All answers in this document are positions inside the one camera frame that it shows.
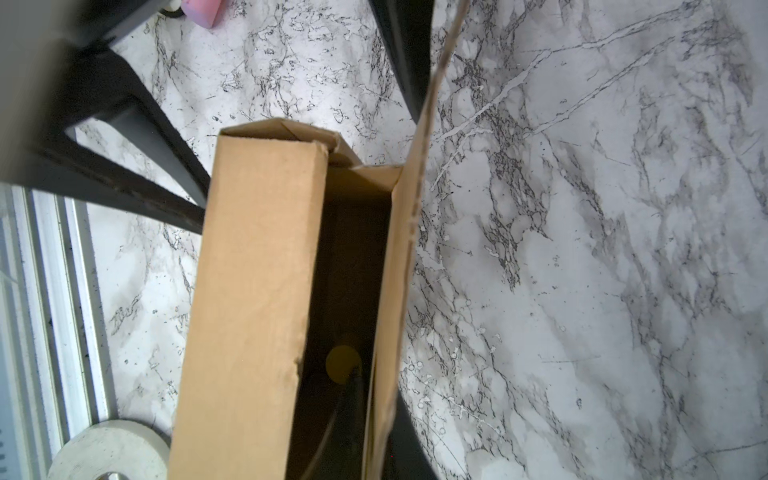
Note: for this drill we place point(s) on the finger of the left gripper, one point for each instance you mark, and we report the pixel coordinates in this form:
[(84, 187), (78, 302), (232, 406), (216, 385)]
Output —
[(405, 28)]

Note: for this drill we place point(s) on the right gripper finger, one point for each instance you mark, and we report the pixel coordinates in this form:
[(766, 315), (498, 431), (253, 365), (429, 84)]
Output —
[(405, 458)]

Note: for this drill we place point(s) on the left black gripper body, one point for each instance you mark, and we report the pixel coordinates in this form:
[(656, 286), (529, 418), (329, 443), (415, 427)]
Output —
[(88, 80)]

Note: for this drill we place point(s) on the small yellow bottle cap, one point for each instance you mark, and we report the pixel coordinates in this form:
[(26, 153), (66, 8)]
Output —
[(340, 363)]

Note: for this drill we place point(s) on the brown cardboard box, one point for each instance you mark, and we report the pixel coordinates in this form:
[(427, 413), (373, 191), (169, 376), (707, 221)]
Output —
[(303, 248)]

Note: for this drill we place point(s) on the white tape roll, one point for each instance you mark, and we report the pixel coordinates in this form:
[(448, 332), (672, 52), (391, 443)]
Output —
[(119, 447)]

